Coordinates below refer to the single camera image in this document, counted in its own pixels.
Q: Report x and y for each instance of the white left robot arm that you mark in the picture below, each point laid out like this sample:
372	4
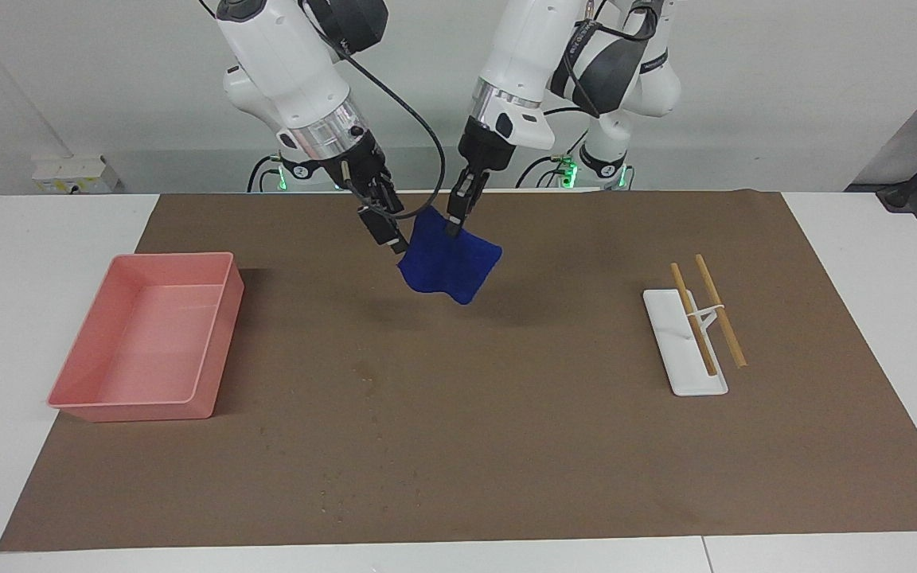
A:
530	40

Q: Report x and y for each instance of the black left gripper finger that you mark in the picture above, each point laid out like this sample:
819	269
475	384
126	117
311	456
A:
474	191
456	215

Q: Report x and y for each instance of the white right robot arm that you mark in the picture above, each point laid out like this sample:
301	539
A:
283	48

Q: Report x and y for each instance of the wooden rack rod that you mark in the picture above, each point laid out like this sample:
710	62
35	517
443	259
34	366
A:
732	342
693	318

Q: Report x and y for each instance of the white wall socket box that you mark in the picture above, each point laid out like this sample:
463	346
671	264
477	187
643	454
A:
68	175

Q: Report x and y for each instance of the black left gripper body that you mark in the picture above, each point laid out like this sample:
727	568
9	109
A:
484	155

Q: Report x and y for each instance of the pink plastic bin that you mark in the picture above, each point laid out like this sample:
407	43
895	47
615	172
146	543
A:
148	342

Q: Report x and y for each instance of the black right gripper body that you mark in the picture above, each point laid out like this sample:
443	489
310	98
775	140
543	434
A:
363	175

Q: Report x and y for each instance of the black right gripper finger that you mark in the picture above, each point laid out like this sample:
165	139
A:
399	243
373	225

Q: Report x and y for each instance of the blue towel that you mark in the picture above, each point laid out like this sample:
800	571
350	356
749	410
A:
446	267

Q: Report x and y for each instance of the brown table mat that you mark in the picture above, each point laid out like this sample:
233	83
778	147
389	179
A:
506	414

